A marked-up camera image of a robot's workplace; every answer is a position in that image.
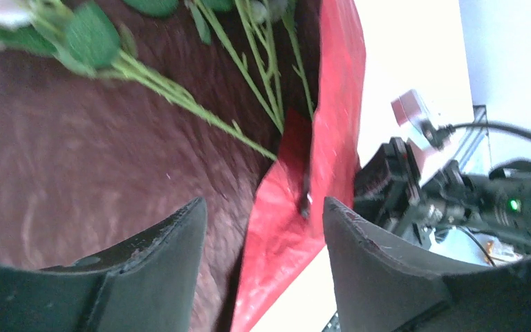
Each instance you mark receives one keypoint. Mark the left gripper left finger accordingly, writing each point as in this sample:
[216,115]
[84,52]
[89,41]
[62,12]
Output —
[144,283]

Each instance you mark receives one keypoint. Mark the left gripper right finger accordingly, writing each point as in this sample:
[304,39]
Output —
[384,283]

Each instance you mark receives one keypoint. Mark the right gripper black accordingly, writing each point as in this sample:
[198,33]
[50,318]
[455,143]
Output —
[389,194]

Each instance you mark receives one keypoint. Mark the red wrapping paper sheet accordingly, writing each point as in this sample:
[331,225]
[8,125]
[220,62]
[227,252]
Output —
[87,163]

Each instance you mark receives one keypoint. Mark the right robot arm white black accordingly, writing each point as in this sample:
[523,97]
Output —
[493,211]

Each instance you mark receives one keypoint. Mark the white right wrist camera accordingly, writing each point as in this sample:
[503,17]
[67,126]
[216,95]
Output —
[414,118]

